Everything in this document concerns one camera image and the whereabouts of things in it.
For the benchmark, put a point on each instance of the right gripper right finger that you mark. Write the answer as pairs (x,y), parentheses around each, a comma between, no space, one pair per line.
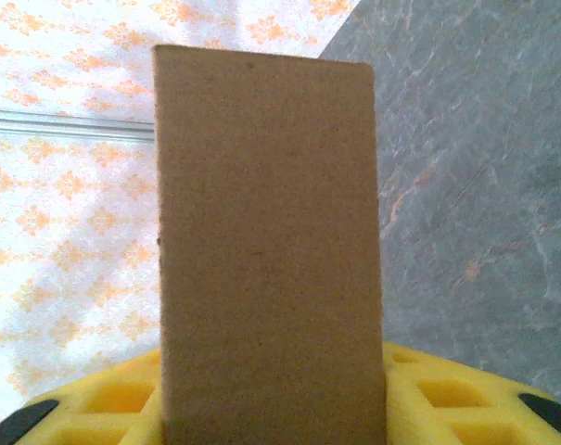
(498,398)

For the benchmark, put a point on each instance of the aluminium frame post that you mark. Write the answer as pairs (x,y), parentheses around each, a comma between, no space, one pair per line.
(53,127)

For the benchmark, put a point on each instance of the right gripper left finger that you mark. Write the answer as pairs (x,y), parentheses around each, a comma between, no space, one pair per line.
(122,433)

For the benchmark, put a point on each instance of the brown cardboard paper box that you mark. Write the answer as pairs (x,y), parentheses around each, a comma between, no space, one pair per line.
(271,232)

